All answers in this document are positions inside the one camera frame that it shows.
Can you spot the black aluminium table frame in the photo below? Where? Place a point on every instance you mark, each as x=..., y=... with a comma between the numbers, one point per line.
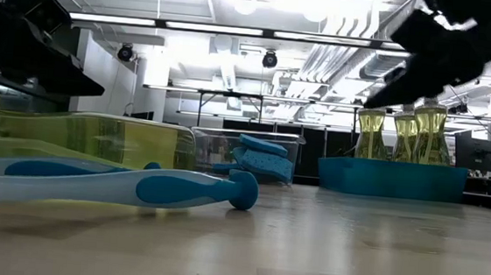
x=490, y=201

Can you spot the black frame workbench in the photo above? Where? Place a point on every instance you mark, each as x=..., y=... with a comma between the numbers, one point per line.
x=231, y=94

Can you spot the black computer monitor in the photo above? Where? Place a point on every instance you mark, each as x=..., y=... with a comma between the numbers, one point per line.
x=474, y=153

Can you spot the long ceiling light fixture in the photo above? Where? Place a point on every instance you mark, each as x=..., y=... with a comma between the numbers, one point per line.
x=214, y=28

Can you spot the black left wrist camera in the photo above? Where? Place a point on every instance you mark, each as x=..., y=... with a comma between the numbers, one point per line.
x=45, y=7

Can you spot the blue plastic bin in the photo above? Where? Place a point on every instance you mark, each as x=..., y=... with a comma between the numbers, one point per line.
x=391, y=180

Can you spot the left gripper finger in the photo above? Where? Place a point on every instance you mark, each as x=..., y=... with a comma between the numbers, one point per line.
x=65, y=79

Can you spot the clear plastic bin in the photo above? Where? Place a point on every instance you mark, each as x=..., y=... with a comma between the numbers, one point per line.
x=209, y=148

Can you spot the black dome ceiling camera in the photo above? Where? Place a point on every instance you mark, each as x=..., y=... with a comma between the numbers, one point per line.
x=125, y=52
x=270, y=59

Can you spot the small black ceiling spotlight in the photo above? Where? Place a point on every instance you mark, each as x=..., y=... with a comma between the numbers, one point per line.
x=458, y=109

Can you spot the dark metal shelving rack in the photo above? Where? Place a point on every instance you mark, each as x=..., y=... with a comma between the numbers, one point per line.
x=20, y=98

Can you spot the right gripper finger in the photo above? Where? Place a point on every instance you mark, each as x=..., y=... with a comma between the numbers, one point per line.
x=402, y=95
x=395, y=74

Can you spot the blue white dish brush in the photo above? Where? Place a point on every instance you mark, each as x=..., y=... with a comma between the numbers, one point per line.
x=71, y=171
x=92, y=191

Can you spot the round white pendant lamp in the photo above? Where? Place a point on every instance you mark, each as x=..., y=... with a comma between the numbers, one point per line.
x=245, y=3

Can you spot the blue cellulose sponge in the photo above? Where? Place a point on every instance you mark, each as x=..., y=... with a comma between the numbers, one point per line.
x=264, y=145
x=225, y=168
x=269, y=166

